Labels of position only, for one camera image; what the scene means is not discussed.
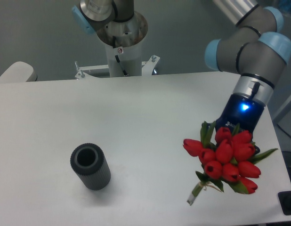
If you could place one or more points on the red tulip bouquet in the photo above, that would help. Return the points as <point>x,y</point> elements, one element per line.
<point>228,159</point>

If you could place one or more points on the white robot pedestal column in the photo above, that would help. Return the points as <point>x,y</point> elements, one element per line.
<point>123,45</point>

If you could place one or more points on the blue items top right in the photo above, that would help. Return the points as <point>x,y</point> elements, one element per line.
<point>285,7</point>

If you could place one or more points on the white chair armrest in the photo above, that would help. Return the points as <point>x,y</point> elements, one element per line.
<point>19,72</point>

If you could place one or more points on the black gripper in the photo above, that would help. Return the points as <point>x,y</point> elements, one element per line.
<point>238,110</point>

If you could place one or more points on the white furniture at right edge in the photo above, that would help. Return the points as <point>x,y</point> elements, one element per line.
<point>283,110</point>

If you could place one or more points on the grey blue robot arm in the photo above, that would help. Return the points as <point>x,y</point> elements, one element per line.
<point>257,51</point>

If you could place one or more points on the black device at table edge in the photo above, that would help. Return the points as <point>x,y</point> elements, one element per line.
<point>285,202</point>

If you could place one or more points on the white metal base frame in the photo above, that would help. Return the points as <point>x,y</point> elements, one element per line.
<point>102,71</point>

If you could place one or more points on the dark grey ribbed vase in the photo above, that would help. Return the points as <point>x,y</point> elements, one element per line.
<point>89,163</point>

